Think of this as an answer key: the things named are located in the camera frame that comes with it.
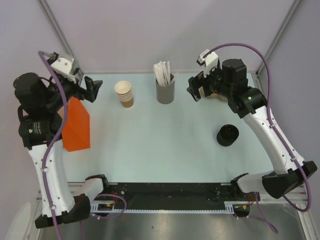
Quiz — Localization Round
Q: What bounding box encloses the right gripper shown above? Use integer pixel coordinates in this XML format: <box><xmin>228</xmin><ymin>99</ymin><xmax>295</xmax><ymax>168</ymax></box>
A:
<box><xmin>187</xmin><ymin>62</ymin><xmax>233</xmax><ymax>102</ymax></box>

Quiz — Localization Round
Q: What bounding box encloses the orange paper bag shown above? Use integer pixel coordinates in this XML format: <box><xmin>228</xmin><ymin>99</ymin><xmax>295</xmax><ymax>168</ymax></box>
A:
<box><xmin>62</xmin><ymin>97</ymin><xmax>91</xmax><ymax>152</ymax></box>

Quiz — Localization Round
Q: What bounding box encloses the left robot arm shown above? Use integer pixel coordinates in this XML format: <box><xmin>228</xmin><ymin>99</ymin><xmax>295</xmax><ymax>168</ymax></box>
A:
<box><xmin>13</xmin><ymin>72</ymin><xmax>111</xmax><ymax>229</ymax></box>

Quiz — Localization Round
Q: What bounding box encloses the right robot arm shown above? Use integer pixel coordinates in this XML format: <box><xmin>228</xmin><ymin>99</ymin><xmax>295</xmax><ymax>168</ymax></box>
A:
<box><xmin>187</xmin><ymin>57</ymin><xmax>318</xmax><ymax>201</ymax></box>

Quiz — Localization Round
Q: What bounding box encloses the grey stirrer holder cup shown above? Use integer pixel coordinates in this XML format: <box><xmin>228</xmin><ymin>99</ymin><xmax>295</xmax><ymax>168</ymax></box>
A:
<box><xmin>155</xmin><ymin>73</ymin><xmax>175</xmax><ymax>105</ymax></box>

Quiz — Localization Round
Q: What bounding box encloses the stack of brown paper cups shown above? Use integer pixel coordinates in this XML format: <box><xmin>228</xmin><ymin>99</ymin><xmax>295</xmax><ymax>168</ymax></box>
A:
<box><xmin>114</xmin><ymin>80</ymin><xmax>134</xmax><ymax>108</ymax></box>

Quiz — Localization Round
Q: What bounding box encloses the white wrapped stirrers bundle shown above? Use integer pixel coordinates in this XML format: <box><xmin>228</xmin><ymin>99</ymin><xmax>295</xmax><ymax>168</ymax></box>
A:
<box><xmin>153</xmin><ymin>61</ymin><xmax>172</xmax><ymax>87</ymax></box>

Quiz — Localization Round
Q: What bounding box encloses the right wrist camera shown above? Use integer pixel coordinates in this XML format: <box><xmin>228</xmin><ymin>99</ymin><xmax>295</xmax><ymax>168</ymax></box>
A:
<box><xmin>196</xmin><ymin>49</ymin><xmax>220</xmax><ymax>78</ymax></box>

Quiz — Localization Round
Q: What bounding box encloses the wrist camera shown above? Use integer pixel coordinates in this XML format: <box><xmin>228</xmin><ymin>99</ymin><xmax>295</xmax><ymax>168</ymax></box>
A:
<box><xmin>48</xmin><ymin>52</ymin><xmax>80</xmax><ymax>84</ymax></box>
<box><xmin>196</xmin><ymin>49</ymin><xmax>220</xmax><ymax>78</ymax></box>

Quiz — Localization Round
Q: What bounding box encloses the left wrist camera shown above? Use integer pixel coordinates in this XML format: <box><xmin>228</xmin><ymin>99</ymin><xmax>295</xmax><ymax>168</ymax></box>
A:
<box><xmin>48</xmin><ymin>52</ymin><xmax>80</xmax><ymax>84</ymax></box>

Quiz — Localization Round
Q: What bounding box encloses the white slotted cable duct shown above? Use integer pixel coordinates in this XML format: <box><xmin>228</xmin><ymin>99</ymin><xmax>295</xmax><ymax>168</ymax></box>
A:
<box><xmin>90</xmin><ymin>203</ymin><xmax>114</xmax><ymax>213</ymax></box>

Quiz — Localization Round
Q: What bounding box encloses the aluminium frame rail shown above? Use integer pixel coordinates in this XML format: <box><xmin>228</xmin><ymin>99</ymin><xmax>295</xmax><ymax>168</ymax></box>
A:
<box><xmin>259</xmin><ymin>191</ymin><xmax>307</xmax><ymax>204</ymax></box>

